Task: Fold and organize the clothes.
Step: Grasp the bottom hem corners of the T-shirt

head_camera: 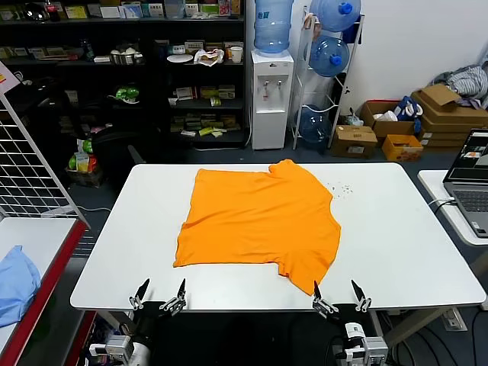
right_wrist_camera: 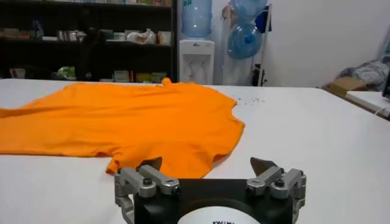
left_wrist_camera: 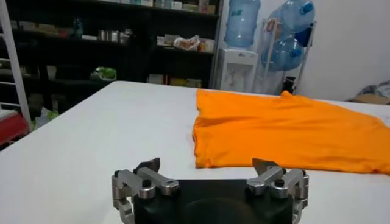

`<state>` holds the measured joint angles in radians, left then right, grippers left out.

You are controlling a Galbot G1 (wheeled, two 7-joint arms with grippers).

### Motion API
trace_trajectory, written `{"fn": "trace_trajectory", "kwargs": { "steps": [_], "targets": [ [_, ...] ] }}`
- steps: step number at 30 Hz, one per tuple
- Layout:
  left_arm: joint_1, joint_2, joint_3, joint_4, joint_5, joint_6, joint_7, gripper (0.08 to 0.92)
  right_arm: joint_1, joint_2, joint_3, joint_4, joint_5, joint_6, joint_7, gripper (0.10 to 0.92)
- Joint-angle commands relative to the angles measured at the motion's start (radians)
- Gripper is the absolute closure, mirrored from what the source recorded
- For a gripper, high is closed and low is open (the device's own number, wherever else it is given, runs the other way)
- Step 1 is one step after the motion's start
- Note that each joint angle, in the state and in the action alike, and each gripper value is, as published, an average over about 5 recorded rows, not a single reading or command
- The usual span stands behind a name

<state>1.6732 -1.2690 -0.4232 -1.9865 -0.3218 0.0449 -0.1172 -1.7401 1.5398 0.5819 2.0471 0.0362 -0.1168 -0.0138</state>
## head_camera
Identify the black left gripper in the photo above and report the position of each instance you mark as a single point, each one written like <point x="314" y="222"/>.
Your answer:
<point x="152" y="316"/>

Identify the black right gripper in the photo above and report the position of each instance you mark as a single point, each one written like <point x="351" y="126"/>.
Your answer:
<point x="345" y="312"/>

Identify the orange t-shirt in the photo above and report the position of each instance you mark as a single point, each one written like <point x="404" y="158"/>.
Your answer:
<point x="259" y="221"/>

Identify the pile of striped clothes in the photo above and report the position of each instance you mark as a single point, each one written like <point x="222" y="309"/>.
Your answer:
<point x="465" y="82"/>

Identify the grey power strip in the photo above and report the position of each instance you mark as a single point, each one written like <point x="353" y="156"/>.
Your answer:
<point x="453" y="319"/>

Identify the scattered dark crumbs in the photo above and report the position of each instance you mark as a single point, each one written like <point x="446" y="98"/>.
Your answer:
<point x="346" y="187"/>

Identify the light blue cloth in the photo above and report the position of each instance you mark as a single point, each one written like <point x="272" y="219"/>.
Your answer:
<point x="15" y="286"/>

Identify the white side table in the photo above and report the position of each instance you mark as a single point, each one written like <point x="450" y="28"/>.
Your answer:
<point x="434" y="183"/>

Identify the basket of snack packs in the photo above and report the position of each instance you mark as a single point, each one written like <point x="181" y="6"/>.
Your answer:
<point x="82" y="164"/>

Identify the black office chair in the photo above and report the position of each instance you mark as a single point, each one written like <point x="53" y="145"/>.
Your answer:
<point x="114" y="148"/>

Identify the labelled brown cardboard box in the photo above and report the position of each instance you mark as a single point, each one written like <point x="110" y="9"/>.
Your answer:
<point x="352" y="143"/>

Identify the orange printed cardboard box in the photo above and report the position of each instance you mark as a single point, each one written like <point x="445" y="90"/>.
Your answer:
<point x="400" y="151"/>

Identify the grey laptop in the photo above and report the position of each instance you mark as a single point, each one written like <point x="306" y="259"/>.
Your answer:
<point x="472" y="198"/>

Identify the blue water jug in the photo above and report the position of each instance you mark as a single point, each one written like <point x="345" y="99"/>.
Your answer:
<point x="335" y="15"/>
<point x="326" y="57"/>
<point x="272" y="26"/>
<point x="314" y="126"/>

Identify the open brown cardboard box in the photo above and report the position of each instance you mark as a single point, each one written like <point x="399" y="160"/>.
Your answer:
<point x="392" y="127"/>

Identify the small clear plastic bag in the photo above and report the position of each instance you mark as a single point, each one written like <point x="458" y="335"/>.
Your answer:
<point x="354" y="120"/>

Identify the white plastic bag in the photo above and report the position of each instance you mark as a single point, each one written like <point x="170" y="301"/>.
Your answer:
<point x="387" y="115"/>

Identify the low flat cardboard box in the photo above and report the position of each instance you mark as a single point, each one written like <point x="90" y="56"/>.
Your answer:
<point x="446" y="139"/>

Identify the white water dispenser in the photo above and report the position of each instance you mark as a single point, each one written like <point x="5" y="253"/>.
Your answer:
<point x="268" y="122"/>

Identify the white red box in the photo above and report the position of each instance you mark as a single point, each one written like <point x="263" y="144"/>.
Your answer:
<point x="186" y="93"/>

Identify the green toy vegetables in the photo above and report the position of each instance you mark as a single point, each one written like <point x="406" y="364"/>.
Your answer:
<point x="126" y="93"/>

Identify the wide flat cardboard box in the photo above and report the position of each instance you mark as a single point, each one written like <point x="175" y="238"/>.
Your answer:
<point x="453" y="122"/>

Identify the yellow green box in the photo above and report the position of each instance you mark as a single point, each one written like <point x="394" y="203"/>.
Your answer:
<point x="209" y="92"/>

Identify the large open-flap cardboard box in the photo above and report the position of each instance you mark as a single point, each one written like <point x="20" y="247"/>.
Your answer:
<point x="438" y="95"/>

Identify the white plate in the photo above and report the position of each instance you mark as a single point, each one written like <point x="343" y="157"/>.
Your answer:
<point x="179" y="58"/>

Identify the steel bowl of white balls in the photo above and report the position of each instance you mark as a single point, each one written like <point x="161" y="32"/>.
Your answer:
<point x="122" y="57"/>

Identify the plastic bag with food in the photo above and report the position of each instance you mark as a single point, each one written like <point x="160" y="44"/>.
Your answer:
<point x="207" y="57"/>

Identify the white paper cup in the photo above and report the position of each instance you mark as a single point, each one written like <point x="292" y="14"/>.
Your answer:
<point x="236" y="55"/>

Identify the teal bottle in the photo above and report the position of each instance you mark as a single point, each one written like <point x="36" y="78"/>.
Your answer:
<point x="87" y="51"/>

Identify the white metal jug rack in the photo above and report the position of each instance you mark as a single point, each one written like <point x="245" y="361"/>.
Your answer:
<point x="357" y="38"/>

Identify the white red yellow sign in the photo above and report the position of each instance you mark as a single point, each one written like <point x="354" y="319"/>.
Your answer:
<point x="5" y="78"/>

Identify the beige cloth on rack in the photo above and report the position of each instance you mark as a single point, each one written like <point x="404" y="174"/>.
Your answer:
<point x="310" y="24"/>

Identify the black shelving unit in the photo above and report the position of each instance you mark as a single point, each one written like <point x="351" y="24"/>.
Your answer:
<point x="152" y="21"/>

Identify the white green box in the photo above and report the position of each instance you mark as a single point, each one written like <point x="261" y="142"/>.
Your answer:
<point x="153" y="10"/>

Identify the blue white box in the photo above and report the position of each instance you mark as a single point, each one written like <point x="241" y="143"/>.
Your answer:
<point x="131" y="10"/>

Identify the clear plastic container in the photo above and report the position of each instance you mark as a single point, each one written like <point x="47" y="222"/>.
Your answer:
<point x="174" y="8"/>

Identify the yellow label box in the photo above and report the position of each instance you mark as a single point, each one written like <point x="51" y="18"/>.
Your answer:
<point x="76" y="11"/>

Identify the pink package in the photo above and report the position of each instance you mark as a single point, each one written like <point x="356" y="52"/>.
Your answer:
<point x="225" y="7"/>

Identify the cola bottle red label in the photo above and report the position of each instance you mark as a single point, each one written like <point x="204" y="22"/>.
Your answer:
<point x="53" y="8"/>

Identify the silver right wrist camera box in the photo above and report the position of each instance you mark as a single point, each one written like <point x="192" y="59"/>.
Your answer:
<point x="375" y="348"/>

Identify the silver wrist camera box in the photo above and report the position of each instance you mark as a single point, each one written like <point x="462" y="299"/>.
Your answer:
<point x="114" y="347"/>
<point x="375" y="348"/>

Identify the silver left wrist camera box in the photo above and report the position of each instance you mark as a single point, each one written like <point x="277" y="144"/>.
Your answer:
<point x="114" y="347"/>

